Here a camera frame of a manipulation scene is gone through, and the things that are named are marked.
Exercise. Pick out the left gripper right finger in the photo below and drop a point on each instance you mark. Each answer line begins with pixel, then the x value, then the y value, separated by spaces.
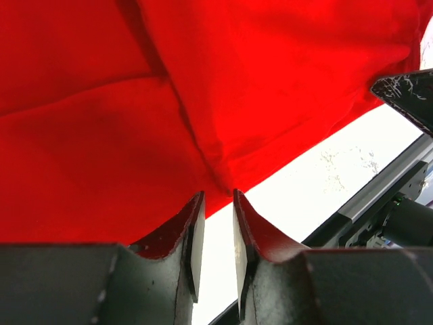
pixel 281 281

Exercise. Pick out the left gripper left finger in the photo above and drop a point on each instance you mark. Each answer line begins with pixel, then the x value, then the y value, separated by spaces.
pixel 154 280

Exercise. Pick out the red t-shirt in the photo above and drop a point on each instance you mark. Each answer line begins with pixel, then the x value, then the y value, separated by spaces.
pixel 114 113

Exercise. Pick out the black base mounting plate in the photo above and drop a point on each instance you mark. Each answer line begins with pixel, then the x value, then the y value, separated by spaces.
pixel 358 223

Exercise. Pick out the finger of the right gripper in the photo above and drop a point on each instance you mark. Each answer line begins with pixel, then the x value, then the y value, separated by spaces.
pixel 410 95

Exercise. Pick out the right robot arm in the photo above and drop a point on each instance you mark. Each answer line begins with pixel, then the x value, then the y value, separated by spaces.
pixel 405 221

